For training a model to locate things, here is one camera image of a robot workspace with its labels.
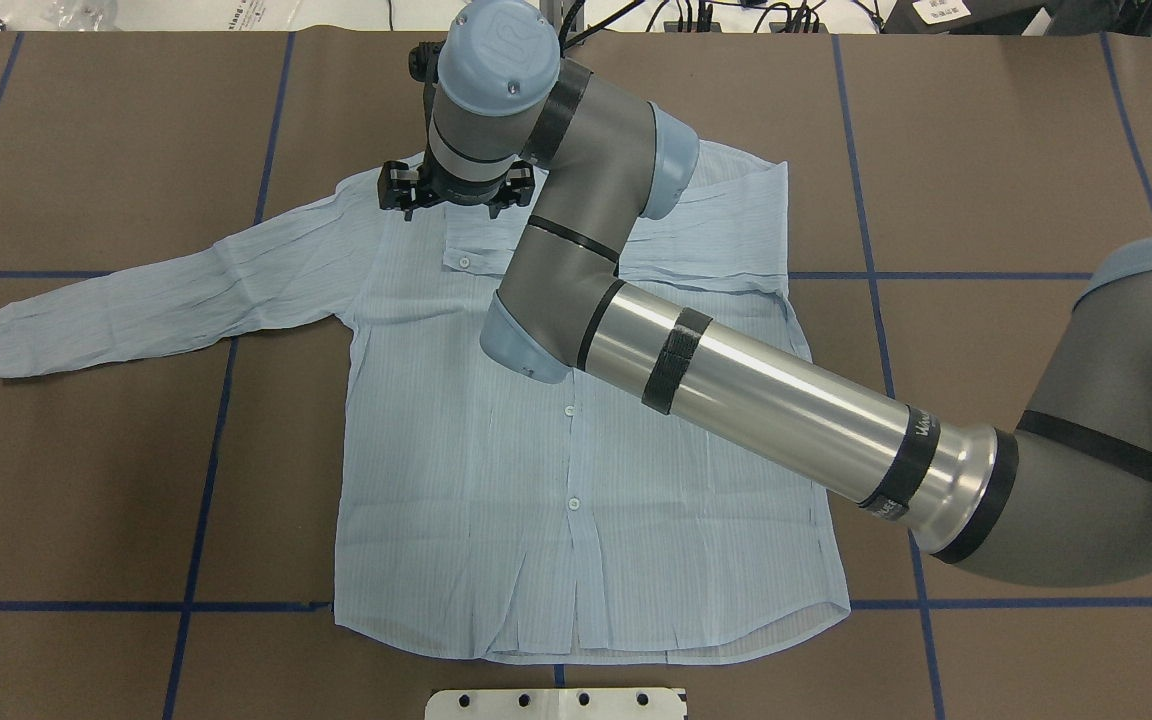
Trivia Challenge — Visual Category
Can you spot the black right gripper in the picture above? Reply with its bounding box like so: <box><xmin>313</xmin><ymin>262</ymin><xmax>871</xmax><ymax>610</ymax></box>
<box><xmin>378</xmin><ymin>159</ymin><xmax>538</xmax><ymax>222</ymax></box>

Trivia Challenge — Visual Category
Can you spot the light blue button-up shirt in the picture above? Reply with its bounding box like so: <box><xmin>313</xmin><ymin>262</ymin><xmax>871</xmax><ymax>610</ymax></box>
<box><xmin>0</xmin><ymin>169</ymin><xmax>851</xmax><ymax>665</ymax></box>

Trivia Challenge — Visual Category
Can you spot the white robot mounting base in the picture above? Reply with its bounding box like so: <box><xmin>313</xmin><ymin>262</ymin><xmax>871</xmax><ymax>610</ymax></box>
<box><xmin>424</xmin><ymin>687</ymin><xmax>690</xmax><ymax>719</ymax></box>

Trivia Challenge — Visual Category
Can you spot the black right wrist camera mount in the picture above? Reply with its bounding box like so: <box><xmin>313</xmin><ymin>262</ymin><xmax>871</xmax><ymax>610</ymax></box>
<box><xmin>408</xmin><ymin>40</ymin><xmax>445</xmax><ymax>132</ymax></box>

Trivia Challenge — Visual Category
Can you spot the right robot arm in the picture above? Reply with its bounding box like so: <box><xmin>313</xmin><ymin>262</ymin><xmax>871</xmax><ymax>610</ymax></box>
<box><xmin>378</xmin><ymin>1</ymin><xmax>1152</xmax><ymax>588</ymax></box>

